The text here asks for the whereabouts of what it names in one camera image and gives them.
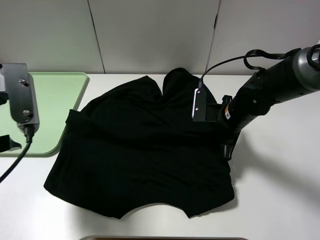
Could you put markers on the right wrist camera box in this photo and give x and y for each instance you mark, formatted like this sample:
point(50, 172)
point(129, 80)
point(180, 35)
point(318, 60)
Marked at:
point(202, 111)

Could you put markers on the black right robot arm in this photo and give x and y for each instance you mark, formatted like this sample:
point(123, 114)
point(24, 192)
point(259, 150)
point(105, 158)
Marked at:
point(296, 76)

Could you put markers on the light green plastic tray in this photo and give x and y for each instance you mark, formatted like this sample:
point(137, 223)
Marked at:
point(56, 94)

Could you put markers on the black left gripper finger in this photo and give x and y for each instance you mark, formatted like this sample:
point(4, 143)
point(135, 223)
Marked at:
point(8, 145)

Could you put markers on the black short sleeve shirt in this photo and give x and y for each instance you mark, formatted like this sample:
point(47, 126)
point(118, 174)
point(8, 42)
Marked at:
point(136, 145)

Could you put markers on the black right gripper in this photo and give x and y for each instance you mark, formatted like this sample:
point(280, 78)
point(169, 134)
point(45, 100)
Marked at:
point(229, 117)

